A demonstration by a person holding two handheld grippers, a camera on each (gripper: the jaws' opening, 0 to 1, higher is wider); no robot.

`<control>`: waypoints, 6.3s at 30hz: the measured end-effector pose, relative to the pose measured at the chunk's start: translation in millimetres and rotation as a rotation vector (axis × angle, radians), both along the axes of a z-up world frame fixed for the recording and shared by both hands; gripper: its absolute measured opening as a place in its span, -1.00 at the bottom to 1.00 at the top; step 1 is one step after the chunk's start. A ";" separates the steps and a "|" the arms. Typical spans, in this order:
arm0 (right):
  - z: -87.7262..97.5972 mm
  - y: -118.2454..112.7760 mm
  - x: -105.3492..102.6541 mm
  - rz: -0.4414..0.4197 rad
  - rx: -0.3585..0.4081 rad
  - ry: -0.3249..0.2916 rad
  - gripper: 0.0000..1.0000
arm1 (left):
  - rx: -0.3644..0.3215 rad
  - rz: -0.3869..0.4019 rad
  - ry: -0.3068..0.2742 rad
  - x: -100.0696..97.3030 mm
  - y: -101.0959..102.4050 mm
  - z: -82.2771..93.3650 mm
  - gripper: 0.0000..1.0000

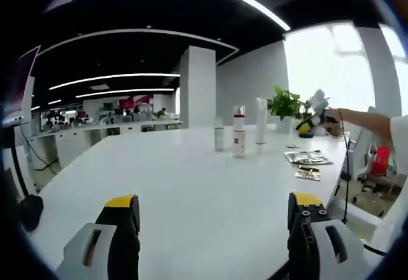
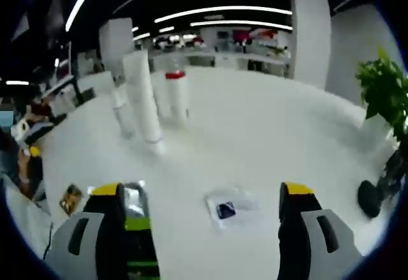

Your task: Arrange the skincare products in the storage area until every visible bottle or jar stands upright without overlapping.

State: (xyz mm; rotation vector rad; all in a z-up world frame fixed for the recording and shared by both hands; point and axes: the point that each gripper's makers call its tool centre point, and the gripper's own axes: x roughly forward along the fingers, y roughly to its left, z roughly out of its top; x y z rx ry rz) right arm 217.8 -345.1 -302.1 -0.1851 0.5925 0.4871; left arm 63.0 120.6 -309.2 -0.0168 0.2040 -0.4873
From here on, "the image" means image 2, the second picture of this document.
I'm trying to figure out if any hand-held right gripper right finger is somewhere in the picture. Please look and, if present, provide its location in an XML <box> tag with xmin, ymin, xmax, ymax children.
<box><xmin>276</xmin><ymin>181</ymin><xmax>364</xmax><ymax>280</ymax></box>

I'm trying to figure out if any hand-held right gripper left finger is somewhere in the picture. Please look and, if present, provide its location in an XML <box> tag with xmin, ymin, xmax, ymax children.
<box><xmin>43</xmin><ymin>182</ymin><xmax>129</xmax><ymax>280</ymax></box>

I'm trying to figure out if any green skincare sachet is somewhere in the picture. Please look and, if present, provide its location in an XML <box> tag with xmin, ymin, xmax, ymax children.
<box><xmin>122</xmin><ymin>180</ymin><xmax>160</xmax><ymax>280</ymax></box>

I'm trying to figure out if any gold skincare sachet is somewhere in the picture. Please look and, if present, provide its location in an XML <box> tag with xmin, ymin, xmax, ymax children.
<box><xmin>58</xmin><ymin>183</ymin><xmax>84</xmax><ymax>214</ymax></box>

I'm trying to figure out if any skincare bottle with black band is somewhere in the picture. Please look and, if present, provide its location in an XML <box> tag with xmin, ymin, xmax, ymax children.
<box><xmin>110</xmin><ymin>72</ymin><xmax>137</xmax><ymax>140</ymax></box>

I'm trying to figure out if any white skincare tube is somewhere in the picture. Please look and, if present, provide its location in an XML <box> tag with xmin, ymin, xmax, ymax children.
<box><xmin>122</xmin><ymin>51</ymin><xmax>167</xmax><ymax>156</ymax></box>

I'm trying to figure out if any red-capped white skincare bottle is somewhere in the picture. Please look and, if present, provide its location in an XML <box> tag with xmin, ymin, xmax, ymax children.
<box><xmin>164</xmin><ymin>59</ymin><xmax>190</xmax><ymax>125</ymax></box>

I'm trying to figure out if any monitor with red screen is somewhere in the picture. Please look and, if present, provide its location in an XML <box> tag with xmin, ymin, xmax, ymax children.
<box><xmin>52</xmin><ymin>40</ymin><xmax>77</xmax><ymax>82</ymax></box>

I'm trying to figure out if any black figurine on stand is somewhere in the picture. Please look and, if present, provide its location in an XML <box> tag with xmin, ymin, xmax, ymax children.
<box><xmin>356</xmin><ymin>148</ymin><xmax>408</xmax><ymax>219</ymax></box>

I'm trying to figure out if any ceiling hung display panel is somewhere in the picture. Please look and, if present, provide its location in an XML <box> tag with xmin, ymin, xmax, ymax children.
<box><xmin>44</xmin><ymin>0</ymin><xmax>69</xmax><ymax>43</ymax></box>

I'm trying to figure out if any long curved ceiling light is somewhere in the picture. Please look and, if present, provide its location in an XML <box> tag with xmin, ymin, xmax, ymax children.
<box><xmin>65</xmin><ymin>0</ymin><xmax>106</xmax><ymax>33</ymax></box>

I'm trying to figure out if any potted green plant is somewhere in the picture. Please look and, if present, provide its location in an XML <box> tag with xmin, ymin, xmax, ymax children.
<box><xmin>354</xmin><ymin>46</ymin><xmax>408</xmax><ymax>155</ymax></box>

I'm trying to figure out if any white background workbench row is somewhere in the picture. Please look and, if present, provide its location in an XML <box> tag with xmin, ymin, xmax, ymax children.
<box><xmin>152</xmin><ymin>45</ymin><xmax>291</xmax><ymax>77</ymax></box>

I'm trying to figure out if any straight ceiling light strip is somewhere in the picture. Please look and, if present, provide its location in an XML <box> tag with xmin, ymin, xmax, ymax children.
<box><xmin>154</xmin><ymin>4</ymin><xmax>293</xmax><ymax>24</ymax></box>
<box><xmin>190</xmin><ymin>20</ymin><xmax>293</xmax><ymax>31</ymax></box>

